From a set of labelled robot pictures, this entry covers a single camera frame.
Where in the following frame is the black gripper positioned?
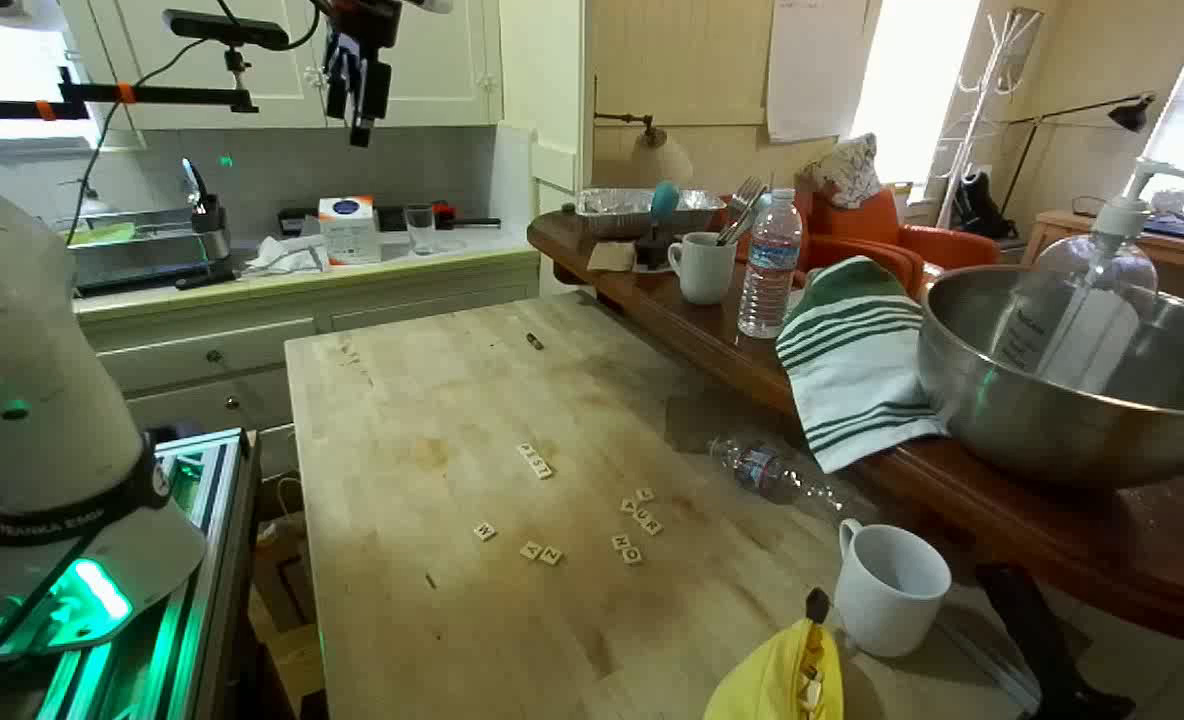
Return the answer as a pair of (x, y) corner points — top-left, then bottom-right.
(315, 0), (403, 148)

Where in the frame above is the clear drinking glass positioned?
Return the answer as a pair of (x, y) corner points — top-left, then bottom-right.
(403, 202), (439, 262)

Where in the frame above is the crumpled white cloth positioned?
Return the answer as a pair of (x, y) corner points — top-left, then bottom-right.
(245, 232), (330, 280)

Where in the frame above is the black silver dispenser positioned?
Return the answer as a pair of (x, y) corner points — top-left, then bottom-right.
(171, 158), (245, 294)

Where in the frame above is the aluminum foil tray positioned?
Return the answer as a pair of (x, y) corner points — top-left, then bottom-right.
(573, 183), (733, 225)

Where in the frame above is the metal dish rack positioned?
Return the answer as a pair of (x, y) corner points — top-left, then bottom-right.
(66, 204), (207, 295)

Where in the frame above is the green sponge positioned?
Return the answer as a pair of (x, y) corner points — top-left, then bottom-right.
(76, 215), (141, 249)

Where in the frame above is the cream kitchen counter cabinet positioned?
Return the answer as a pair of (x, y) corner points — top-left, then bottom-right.
(66, 225), (545, 464)

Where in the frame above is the brown cardboard sheet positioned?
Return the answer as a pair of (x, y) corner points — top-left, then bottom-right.
(583, 236), (641, 280)

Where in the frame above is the gooseneck lamp tan shade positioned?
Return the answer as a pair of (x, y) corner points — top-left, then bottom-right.
(587, 108), (697, 193)

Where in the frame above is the white ceramic mug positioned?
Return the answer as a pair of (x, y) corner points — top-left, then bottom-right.
(663, 228), (739, 310)
(829, 517), (957, 665)

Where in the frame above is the clear water bottle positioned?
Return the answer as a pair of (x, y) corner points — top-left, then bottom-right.
(733, 183), (808, 345)

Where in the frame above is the patterned cloth bag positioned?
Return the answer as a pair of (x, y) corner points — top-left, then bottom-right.
(800, 129), (882, 214)

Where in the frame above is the aluminum robot stand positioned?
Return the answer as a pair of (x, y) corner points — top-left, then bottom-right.
(0, 425), (263, 720)

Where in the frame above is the crushed clear plastic bottle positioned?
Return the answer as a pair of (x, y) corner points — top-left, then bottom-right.
(668, 397), (852, 519)

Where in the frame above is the green striped white towel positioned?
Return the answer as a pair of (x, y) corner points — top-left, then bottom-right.
(771, 254), (950, 482)

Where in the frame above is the orange chair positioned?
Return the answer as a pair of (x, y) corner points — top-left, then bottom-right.
(796, 183), (1006, 300)

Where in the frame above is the white coat rack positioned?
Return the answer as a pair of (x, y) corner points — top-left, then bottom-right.
(931, 5), (1048, 232)

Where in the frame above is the yellow banana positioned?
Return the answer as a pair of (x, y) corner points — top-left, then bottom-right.
(701, 590), (852, 720)

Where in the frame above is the clear pump dispenser bottle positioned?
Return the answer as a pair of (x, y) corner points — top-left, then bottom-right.
(986, 158), (1184, 397)

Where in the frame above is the large steel mixing bowl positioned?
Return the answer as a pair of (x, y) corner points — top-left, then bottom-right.
(914, 262), (1184, 494)

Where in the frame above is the black desk lamp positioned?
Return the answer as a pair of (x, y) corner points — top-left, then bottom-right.
(994, 93), (1158, 215)

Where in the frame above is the clear plastic sheet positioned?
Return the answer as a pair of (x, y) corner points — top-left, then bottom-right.
(928, 586), (1051, 720)

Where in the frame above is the dark wooden side table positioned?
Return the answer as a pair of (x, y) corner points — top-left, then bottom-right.
(523, 209), (1184, 653)

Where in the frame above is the cream upper wall cabinet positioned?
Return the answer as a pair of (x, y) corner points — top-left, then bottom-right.
(55, 0), (502, 132)

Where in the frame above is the black stereo camera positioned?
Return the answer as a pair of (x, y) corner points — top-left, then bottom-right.
(158, 5), (295, 57)

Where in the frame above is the black camera boom bar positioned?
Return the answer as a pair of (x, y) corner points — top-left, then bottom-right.
(0, 63), (263, 129)

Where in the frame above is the white wall paper sheet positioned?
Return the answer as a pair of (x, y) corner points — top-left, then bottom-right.
(763, 0), (882, 148)

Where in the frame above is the black strap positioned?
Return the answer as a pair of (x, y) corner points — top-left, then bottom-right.
(969, 556), (1141, 720)

